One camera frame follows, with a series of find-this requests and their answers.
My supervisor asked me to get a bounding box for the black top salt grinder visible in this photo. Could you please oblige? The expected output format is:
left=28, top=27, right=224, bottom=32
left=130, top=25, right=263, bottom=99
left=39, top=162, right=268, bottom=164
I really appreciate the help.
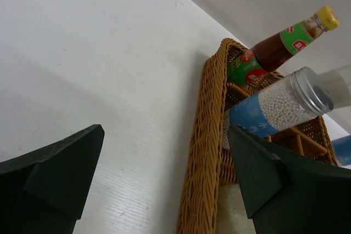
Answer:
left=215, top=184, right=256, bottom=234

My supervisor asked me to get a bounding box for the brown wicker basket tray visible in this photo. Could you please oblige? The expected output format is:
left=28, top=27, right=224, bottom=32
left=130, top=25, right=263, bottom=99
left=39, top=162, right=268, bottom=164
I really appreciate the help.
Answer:
left=175, top=37, right=338, bottom=234

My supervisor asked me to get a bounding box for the blue label bead jar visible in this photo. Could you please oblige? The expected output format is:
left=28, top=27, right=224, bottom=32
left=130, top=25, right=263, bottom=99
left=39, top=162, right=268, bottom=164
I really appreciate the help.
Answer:
left=221, top=67, right=333, bottom=150
left=319, top=64, right=350, bottom=166

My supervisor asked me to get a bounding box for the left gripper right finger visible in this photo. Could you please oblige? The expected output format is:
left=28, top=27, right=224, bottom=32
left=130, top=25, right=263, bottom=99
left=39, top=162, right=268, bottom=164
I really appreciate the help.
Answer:
left=228, top=125, right=350, bottom=233

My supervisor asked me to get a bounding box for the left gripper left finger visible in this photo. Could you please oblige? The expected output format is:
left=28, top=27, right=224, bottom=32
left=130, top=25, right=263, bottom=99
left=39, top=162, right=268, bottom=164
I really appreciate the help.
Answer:
left=1, top=124, right=104, bottom=233

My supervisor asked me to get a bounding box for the red sauce bottle yellow cap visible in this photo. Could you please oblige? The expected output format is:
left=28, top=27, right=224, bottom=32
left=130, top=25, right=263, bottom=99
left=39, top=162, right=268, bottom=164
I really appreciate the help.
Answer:
left=227, top=6, right=340, bottom=87

